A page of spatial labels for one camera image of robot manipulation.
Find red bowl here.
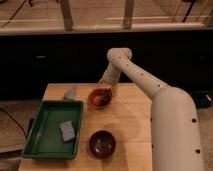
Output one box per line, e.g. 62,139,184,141
87,88,112,109

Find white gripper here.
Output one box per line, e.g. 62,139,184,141
98,65,120,97

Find metal frame post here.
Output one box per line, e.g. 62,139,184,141
60,0,73,31
123,0,134,29

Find black cable on floor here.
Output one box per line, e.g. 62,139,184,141
0,107,28,141

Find dark grapes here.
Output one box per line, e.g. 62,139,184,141
98,91,111,106

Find grey sponge in tray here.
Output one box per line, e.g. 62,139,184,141
60,121,75,142

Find dark blue object on floor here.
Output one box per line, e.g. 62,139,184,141
197,94,212,108

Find green plastic tray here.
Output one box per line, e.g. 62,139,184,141
22,100,84,159

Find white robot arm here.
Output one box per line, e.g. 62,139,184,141
101,48,205,171

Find dark brown bowl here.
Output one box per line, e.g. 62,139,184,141
89,130,116,159

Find right metal frame post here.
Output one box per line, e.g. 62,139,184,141
123,0,134,29

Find left metal frame post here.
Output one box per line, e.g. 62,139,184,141
60,0,73,31

